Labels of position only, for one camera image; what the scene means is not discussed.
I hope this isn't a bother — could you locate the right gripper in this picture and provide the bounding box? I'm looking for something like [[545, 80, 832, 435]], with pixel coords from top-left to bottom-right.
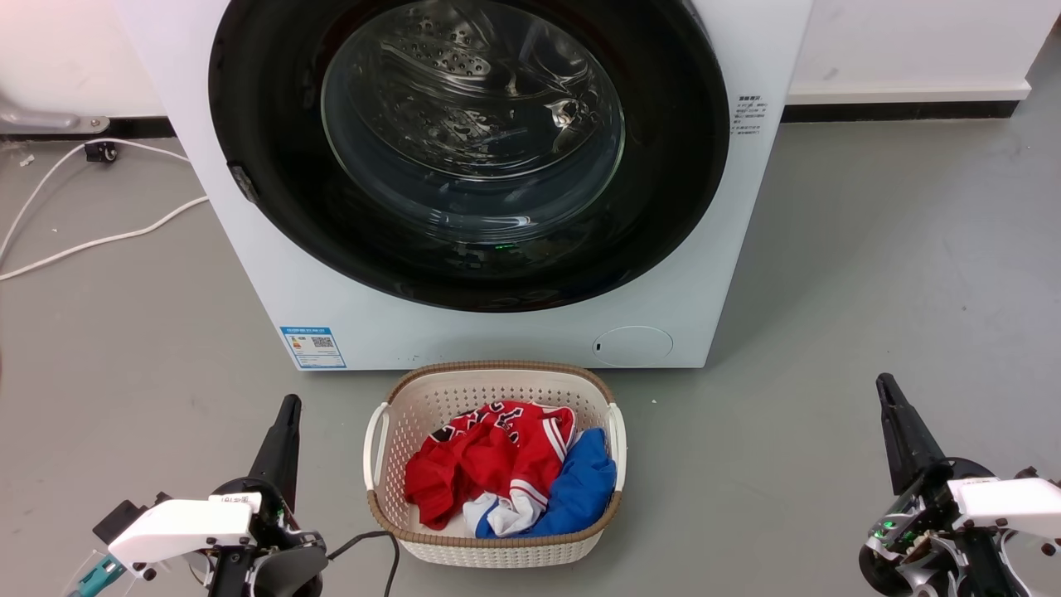
[[858, 374, 1000, 597]]

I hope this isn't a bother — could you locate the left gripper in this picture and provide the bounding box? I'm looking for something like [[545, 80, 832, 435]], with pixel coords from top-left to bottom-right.
[[211, 395, 303, 552]]

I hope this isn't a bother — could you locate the round black glass washer door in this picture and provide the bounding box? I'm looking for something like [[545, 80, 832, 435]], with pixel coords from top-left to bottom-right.
[[209, 0, 730, 313]]

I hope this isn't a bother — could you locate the white front-load washing machine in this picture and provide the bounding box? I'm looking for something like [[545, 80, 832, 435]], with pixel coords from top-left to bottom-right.
[[112, 0, 815, 371]]

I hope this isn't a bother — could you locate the blue white energy label sticker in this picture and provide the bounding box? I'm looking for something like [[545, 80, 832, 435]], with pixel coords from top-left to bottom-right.
[[280, 326, 347, 371]]

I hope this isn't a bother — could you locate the white plastic laundry basket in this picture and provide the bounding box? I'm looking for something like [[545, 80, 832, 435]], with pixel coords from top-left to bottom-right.
[[362, 360, 627, 569]]

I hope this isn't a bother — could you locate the red sports jersey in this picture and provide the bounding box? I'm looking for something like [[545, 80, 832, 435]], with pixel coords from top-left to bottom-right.
[[404, 400, 577, 531]]

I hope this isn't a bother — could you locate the white garment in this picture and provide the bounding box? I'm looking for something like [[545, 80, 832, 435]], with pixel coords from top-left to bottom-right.
[[462, 489, 552, 538]]

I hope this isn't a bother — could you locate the round white filter cover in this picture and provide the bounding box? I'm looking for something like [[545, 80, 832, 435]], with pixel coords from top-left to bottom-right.
[[592, 325, 674, 368]]

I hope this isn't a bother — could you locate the blue garment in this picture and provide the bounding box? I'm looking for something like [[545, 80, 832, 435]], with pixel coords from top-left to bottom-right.
[[474, 428, 618, 540]]

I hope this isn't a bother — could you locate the small printed text label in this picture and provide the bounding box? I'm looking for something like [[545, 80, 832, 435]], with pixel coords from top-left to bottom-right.
[[731, 94, 770, 138]]

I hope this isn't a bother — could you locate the perforated steel washer drum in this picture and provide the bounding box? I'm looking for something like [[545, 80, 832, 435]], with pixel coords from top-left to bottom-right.
[[322, 0, 625, 245]]

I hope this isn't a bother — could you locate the white floor cable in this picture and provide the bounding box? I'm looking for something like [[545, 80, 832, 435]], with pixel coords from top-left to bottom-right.
[[0, 196, 210, 283], [0, 137, 191, 266]]

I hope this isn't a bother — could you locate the grey metal wall bracket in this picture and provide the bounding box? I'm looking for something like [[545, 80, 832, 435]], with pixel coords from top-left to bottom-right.
[[0, 91, 110, 135]]

